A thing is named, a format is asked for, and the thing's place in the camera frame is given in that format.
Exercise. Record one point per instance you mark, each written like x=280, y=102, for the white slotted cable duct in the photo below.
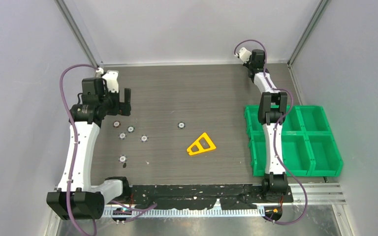
x=159, y=213

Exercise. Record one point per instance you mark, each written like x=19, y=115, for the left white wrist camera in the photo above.
x=111, y=78

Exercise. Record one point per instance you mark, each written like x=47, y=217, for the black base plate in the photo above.
x=204, y=196

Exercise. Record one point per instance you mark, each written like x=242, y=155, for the poker chip centre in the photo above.
x=181, y=125

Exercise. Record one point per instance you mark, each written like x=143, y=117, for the poker chip middle left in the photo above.
x=144, y=138

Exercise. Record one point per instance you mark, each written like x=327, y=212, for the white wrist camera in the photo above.
x=243, y=54
x=111, y=78

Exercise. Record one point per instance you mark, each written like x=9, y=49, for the poker chip by gripper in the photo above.
x=130, y=129

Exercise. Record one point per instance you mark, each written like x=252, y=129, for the green plastic bin organiser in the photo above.
x=309, y=147

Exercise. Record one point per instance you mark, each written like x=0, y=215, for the poker chip lower left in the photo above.
x=122, y=159

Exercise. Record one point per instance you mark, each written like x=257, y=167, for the yellow triangular plastic frame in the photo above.
x=201, y=145

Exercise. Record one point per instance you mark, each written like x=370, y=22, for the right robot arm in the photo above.
x=270, y=115

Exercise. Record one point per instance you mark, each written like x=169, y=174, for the aluminium frame rail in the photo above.
x=318, y=194

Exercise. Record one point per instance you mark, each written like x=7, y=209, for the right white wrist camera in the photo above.
x=243, y=54

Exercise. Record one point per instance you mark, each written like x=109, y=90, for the poker chip near red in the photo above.
x=122, y=136

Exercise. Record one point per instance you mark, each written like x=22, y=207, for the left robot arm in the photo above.
x=74, y=196

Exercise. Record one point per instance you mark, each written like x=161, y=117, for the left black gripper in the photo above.
x=122, y=108

